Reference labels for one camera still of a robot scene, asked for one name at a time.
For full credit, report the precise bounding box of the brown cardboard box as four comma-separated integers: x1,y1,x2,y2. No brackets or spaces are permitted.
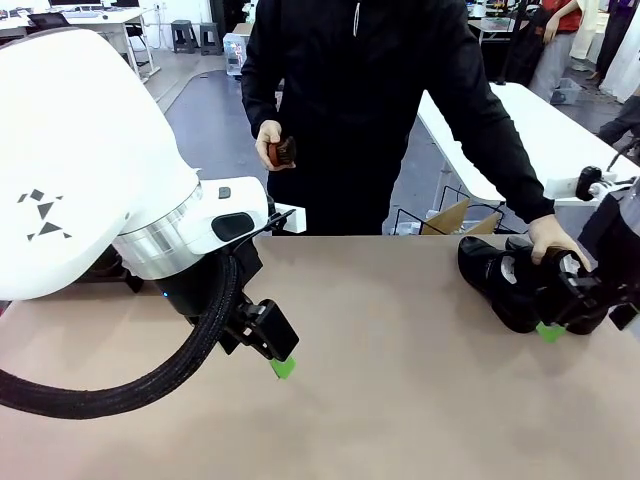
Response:
421,198,503,236

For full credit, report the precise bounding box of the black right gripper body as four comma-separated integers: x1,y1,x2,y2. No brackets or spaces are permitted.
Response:
577,192,640,332

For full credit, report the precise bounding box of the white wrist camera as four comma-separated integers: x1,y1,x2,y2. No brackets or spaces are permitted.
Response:
273,202,307,234
544,166,621,201

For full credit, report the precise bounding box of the white office desk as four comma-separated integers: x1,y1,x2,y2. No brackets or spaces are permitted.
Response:
0,5,162,84

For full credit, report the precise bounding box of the person's right hand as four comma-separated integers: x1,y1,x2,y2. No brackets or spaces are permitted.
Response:
254,119,284,170

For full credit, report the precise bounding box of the grey plastic stool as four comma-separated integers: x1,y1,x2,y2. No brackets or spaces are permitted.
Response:
171,19,200,54
199,22,224,56

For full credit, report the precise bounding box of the glowing clear computer case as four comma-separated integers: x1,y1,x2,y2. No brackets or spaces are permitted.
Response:
223,32,251,79

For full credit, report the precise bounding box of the thin black camera cable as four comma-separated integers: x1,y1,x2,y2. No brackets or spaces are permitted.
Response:
606,141,640,169

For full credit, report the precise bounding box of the brown wooden shoe brush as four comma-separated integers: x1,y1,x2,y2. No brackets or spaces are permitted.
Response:
267,135,298,172

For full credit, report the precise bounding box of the person's left hand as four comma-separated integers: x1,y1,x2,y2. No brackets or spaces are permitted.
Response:
528,214,592,272

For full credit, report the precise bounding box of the bystander in red top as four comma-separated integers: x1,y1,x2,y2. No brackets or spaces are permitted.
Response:
529,0,585,104

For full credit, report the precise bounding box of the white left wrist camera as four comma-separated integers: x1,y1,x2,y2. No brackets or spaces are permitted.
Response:
273,202,307,234

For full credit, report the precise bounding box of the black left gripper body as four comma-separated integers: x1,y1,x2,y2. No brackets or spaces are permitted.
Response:
152,238,274,357

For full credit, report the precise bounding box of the black office chair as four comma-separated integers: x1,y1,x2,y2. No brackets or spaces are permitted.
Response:
27,12,71,29

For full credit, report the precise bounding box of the bystander in beige clothes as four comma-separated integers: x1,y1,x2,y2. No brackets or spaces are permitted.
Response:
569,0,609,74

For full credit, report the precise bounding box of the person's left forearm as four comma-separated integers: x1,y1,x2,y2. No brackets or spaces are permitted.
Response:
477,117,557,231

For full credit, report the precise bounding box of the person in black jacket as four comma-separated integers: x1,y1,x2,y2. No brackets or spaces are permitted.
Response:
241,0,556,237

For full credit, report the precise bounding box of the black wire rack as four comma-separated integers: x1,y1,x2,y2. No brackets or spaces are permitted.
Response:
396,184,505,236

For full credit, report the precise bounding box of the white-framed dark table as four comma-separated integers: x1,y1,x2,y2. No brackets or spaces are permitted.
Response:
467,14,532,84

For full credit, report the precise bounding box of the black pole stand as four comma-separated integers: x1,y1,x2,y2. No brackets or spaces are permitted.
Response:
497,0,524,87

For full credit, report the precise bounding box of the seated bystander in dark clothes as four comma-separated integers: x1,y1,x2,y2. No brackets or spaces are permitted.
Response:
597,94,640,162

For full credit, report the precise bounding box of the black braided cable sleeve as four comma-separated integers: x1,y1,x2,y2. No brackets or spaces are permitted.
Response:
0,252,246,420

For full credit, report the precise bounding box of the grey plastic bin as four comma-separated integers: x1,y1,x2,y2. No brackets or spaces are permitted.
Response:
551,77,584,106

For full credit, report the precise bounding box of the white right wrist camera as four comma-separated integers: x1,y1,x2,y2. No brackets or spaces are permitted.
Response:
544,166,621,201

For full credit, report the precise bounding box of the white table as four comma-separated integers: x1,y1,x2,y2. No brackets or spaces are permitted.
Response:
417,82,640,207

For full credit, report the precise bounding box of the person's right forearm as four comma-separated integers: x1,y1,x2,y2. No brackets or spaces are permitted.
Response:
241,59,281,132

